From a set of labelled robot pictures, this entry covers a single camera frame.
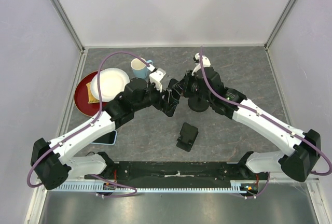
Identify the black folding phone stand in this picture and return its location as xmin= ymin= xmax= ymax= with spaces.
xmin=176 ymin=122 xmax=199 ymax=152

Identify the black round-base phone stand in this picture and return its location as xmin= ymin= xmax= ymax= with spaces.
xmin=188 ymin=96 xmax=210 ymax=113

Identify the blue-cased smartphone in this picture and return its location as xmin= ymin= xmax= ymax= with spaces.
xmin=92 ymin=130 xmax=117 ymax=146

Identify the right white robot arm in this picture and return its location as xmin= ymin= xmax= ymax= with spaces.
xmin=169 ymin=67 xmax=321 ymax=182

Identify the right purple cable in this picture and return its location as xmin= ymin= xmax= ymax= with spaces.
xmin=199 ymin=46 xmax=332 ymax=199

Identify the white paper plate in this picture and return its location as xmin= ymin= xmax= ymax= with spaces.
xmin=100 ymin=68 xmax=130 ymax=102

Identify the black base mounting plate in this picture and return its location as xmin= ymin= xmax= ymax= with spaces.
xmin=84 ymin=160 xmax=269 ymax=189

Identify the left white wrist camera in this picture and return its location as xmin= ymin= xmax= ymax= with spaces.
xmin=147 ymin=64 xmax=167 ymax=92

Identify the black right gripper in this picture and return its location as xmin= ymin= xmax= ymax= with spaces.
xmin=174 ymin=69 xmax=213 ymax=104

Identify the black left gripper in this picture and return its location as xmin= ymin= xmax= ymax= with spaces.
xmin=133 ymin=80 xmax=179 ymax=114

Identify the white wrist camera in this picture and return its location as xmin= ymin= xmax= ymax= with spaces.
xmin=147 ymin=64 xmax=167 ymax=92
xmin=191 ymin=53 xmax=211 ymax=76

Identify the red round tray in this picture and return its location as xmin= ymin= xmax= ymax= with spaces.
xmin=74 ymin=71 xmax=99 ymax=117

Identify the light blue ceramic mug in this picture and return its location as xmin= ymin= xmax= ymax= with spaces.
xmin=130 ymin=58 xmax=148 ymax=79

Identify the black smartphone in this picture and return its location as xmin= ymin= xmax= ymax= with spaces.
xmin=168 ymin=78 xmax=183 ymax=104

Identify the yellow sponge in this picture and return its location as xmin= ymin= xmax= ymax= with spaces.
xmin=86 ymin=82 xmax=99 ymax=104

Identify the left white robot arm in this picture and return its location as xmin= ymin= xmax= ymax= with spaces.
xmin=29 ymin=78 xmax=182 ymax=190

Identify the light blue cable duct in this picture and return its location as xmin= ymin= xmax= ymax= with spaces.
xmin=52 ymin=180 xmax=248 ymax=193

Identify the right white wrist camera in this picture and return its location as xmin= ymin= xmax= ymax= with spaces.
xmin=191 ymin=53 xmax=211 ymax=76

